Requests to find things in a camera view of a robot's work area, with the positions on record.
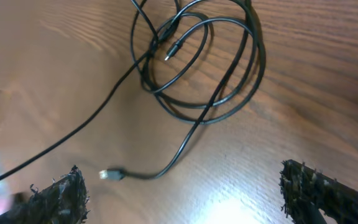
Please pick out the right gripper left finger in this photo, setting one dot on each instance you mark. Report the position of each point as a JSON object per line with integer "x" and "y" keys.
{"x": 64, "y": 202}

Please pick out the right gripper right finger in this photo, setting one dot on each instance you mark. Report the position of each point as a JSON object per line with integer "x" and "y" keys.
{"x": 309, "y": 196}

